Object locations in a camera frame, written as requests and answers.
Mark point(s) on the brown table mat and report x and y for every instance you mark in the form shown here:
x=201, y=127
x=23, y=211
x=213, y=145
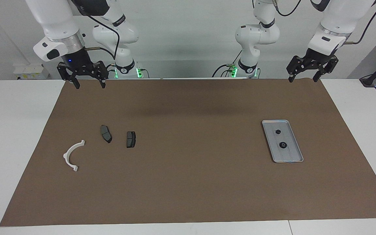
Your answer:
x=188, y=182

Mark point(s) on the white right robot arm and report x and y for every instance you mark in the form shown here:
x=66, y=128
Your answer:
x=57, y=19

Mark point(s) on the white background box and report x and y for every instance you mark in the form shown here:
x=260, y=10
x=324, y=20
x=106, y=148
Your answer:
x=31, y=71

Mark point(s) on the dark grey brake pad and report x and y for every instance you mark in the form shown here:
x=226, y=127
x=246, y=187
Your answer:
x=105, y=133
x=131, y=139

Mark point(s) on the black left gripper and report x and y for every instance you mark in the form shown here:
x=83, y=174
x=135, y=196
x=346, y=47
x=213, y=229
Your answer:
x=315, y=58

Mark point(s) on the large black bearing gear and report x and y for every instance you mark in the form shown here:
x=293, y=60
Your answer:
x=283, y=145

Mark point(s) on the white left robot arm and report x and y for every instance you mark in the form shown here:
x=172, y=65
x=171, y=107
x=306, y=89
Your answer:
x=338, y=19

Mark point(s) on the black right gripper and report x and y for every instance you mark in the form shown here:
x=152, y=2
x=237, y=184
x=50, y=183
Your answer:
x=77, y=58

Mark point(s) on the silver metal tray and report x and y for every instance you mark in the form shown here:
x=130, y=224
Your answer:
x=290, y=156

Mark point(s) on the white curved plastic bracket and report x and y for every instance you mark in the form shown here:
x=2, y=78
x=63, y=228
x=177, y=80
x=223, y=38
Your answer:
x=67, y=156

